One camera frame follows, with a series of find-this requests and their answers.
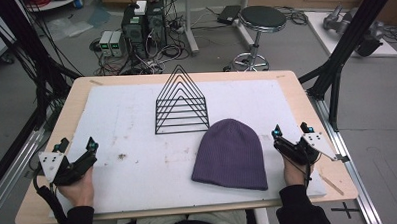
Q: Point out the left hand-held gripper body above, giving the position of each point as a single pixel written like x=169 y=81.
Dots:
x=56 y=165

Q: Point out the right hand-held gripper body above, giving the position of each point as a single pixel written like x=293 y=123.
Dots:
x=316 y=143

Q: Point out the person's left hand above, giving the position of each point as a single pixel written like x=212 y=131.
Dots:
x=79 y=189

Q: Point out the person's right hand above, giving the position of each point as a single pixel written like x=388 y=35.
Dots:
x=293 y=173

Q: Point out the thin wooden stick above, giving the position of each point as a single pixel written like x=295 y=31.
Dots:
x=331 y=184

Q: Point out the white foam board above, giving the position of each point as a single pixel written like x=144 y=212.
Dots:
x=137 y=127

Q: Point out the purple knit beanie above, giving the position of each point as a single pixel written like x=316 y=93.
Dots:
x=229 y=157

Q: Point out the white floor board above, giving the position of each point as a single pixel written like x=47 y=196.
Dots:
x=320 y=27

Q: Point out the grey power supply unit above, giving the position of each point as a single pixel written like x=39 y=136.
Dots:
x=116 y=44
x=105 y=43

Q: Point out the black round stool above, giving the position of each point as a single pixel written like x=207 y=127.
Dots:
x=262 y=18

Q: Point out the black computer tower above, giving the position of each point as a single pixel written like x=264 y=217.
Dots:
x=156 y=23
x=135 y=30

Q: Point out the black flat box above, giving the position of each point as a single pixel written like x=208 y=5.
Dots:
x=229 y=14

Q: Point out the white table leg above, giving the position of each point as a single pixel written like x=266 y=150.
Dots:
x=190 y=25

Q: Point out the blue tape roll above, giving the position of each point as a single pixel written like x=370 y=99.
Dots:
x=78 y=2

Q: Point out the white round table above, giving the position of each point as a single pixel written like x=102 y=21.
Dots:
x=49 y=2

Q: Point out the white power adapter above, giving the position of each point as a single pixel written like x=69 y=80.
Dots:
x=140 y=7

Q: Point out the aluminium rail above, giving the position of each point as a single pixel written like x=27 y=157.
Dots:
x=348 y=160
x=11 y=168

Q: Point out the black metal frame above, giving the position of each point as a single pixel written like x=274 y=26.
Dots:
x=34 y=64
x=344 y=53

